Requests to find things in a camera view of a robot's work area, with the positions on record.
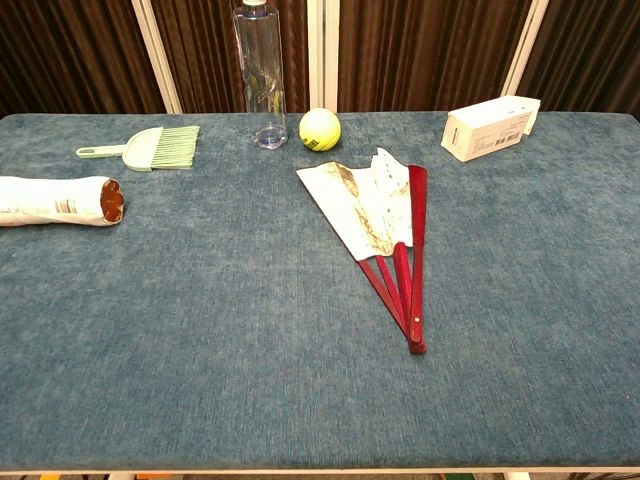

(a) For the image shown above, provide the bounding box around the mint green hand brush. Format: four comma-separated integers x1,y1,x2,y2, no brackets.
75,124,202,174

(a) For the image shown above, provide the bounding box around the brown pleated partition panel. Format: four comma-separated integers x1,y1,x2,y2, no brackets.
514,0,640,114
322,0,532,114
144,0,321,115
0,0,169,119

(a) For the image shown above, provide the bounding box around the red ribbed paper folding fan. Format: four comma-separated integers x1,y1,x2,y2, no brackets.
295,146,430,356

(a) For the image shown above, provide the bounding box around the yellow tennis ball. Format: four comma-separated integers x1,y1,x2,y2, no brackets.
298,108,343,152

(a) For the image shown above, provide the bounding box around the white cardboard box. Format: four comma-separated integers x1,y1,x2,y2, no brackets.
440,94,543,163

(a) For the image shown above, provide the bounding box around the blue fabric table cover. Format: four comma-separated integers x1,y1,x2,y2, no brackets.
0,112,640,472

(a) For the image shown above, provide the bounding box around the clear plastic bottle white cap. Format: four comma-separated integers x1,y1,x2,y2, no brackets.
232,0,290,150

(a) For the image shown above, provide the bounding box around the white labelled drink bottle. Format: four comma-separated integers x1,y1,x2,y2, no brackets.
0,174,126,229

